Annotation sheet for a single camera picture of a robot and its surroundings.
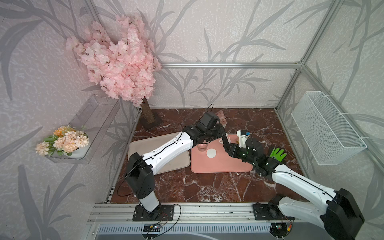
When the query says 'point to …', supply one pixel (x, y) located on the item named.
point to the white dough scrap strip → (225, 141)
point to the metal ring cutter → (202, 147)
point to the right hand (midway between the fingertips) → (223, 144)
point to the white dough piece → (211, 153)
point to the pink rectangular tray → (217, 159)
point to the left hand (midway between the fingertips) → (225, 132)
